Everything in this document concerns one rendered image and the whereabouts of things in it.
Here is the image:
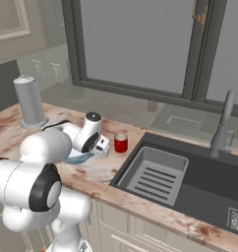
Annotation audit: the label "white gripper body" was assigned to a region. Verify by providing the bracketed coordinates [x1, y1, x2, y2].
[91, 146, 110, 159]

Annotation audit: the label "pale blue bowl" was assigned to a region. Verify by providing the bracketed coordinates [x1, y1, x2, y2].
[63, 149, 94, 165]

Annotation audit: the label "black sink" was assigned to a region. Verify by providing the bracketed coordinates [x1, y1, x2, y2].
[108, 131, 238, 238]

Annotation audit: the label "grey sink drain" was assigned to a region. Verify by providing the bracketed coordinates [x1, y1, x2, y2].
[226, 207, 238, 235]

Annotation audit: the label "red mug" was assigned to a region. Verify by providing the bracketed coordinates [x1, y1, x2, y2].
[113, 132, 130, 155]

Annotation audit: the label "grey basin with slots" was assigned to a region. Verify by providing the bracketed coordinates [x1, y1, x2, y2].
[117, 146, 190, 208]

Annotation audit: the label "cream base cupboards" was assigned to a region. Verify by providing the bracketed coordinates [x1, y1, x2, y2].
[76, 194, 238, 252]

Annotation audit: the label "grey paper towel roll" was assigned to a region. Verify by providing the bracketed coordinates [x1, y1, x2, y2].
[13, 74, 49, 130]

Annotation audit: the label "grey tap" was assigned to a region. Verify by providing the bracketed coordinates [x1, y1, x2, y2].
[208, 89, 237, 158]

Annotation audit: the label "pale wall socket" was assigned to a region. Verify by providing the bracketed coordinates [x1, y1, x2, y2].
[49, 62, 64, 84]
[31, 59, 45, 80]

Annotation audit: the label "dark grey window frame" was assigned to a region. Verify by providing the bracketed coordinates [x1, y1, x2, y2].
[60, 0, 238, 120]

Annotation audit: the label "beige wall cupboard door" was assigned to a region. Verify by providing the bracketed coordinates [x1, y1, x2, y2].
[0, 0, 48, 67]

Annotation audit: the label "brown window handle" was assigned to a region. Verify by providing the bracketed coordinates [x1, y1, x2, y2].
[191, 0, 209, 25]

